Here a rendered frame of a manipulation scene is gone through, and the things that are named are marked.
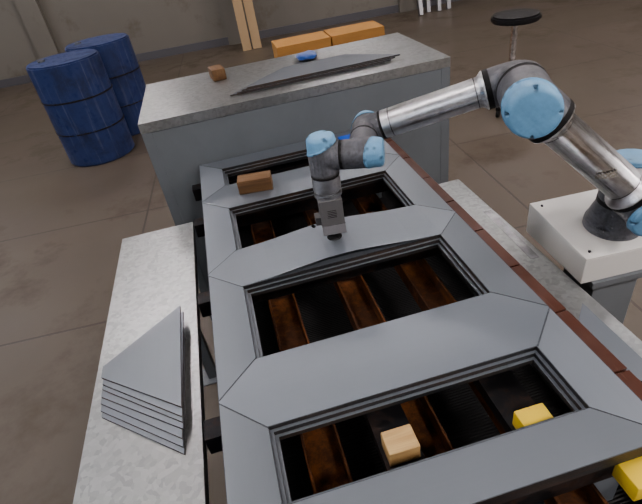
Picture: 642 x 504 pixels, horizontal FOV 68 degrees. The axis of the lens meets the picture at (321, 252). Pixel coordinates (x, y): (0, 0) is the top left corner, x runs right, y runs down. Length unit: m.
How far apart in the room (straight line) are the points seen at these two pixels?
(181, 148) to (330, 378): 1.31
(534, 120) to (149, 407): 1.04
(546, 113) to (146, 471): 1.11
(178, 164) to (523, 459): 1.65
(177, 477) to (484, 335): 0.69
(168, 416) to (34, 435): 1.38
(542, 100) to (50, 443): 2.16
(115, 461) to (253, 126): 1.36
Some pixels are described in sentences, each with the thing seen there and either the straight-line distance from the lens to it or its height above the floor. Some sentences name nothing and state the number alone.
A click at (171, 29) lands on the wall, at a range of 8.87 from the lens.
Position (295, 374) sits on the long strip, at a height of 0.85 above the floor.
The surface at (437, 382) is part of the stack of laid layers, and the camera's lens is 1.01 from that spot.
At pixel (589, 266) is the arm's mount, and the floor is 0.74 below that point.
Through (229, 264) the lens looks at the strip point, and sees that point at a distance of 1.38.
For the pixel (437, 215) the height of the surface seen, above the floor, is 0.85.
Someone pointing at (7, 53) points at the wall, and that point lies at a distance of 9.50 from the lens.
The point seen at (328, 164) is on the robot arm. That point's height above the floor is 1.11.
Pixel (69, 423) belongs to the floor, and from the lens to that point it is 2.42.
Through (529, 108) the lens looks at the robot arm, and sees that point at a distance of 1.13.
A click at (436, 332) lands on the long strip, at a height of 0.85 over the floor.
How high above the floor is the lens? 1.62
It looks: 35 degrees down
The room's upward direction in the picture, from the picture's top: 10 degrees counter-clockwise
